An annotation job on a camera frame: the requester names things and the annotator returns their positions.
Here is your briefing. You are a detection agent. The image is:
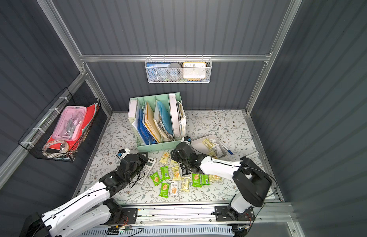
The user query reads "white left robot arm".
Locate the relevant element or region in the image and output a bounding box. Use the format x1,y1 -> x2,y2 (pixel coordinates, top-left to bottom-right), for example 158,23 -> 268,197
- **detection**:
20,150 -> 149,237

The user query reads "blue capped pen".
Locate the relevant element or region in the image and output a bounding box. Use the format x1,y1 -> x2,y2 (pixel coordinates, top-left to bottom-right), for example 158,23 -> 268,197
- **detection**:
222,144 -> 233,155

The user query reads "white wire wall basket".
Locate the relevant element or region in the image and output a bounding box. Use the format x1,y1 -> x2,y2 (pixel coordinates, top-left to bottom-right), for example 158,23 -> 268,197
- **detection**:
145,57 -> 213,84

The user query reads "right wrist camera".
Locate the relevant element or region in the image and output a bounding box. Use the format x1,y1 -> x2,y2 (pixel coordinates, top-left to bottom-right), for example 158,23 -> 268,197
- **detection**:
181,136 -> 191,145

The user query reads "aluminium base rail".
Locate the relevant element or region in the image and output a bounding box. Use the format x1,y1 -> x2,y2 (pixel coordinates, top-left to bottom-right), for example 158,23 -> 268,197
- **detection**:
120,202 -> 297,226

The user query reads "pale yellow cookie packet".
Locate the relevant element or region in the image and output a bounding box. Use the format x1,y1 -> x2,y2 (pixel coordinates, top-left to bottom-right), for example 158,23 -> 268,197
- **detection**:
181,177 -> 191,193

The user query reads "mint green file organizer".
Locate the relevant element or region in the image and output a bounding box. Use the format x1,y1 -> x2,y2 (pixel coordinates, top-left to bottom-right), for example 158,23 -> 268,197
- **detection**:
128,92 -> 186,153

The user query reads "yellow white alarm clock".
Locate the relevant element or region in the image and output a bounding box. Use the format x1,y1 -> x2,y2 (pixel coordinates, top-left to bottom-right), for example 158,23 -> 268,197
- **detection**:
182,62 -> 207,80

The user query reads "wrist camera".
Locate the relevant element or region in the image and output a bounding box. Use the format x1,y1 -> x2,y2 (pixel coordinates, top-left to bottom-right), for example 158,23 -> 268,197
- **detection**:
116,148 -> 130,160
181,136 -> 191,145

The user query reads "pink plastic pencil case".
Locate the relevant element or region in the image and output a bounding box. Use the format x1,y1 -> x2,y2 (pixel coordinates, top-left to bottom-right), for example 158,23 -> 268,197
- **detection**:
52,106 -> 87,141

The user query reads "white scientific calculator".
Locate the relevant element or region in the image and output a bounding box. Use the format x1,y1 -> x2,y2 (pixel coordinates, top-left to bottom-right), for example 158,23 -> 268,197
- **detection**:
137,158 -> 156,184

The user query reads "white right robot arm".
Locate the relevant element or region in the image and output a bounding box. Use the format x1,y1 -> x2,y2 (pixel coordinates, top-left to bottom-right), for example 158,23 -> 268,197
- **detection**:
171,142 -> 273,214

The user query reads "small yellow cookie packet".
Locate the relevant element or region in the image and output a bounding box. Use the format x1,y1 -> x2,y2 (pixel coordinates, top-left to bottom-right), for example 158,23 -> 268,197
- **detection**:
170,160 -> 179,166

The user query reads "blue folder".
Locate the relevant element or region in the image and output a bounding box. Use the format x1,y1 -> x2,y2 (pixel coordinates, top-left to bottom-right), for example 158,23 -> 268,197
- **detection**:
137,109 -> 156,145

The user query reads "grey tape roll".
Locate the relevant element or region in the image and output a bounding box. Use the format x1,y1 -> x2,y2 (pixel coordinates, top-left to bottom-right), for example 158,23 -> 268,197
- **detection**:
166,63 -> 182,82

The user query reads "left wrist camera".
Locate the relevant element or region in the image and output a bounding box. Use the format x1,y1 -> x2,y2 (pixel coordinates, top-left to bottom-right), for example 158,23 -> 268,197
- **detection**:
116,148 -> 130,160

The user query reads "blue box in basket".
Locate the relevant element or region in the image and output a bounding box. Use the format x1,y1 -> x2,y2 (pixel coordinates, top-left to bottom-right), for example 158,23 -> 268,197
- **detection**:
145,62 -> 170,83

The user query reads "white cookie packet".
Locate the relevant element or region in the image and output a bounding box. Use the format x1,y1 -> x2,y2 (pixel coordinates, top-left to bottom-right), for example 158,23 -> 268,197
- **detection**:
170,181 -> 179,195

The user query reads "white plastic storage box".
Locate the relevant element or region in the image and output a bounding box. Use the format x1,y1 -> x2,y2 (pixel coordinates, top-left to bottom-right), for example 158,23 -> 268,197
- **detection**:
191,135 -> 228,159

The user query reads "black wire side basket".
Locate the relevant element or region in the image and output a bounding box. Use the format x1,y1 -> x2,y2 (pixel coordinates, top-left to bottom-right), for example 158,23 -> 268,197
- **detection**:
18,89 -> 101,163

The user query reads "clear tape roll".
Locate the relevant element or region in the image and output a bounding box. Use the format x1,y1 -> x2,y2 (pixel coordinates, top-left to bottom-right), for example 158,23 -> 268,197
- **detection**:
42,140 -> 69,153

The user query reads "green cookie packet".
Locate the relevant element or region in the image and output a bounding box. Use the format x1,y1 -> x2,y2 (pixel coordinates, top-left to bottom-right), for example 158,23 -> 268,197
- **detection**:
150,172 -> 162,186
159,183 -> 170,198
192,173 -> 202,188
201,174 -> 210,186
160,166 -> 171,180

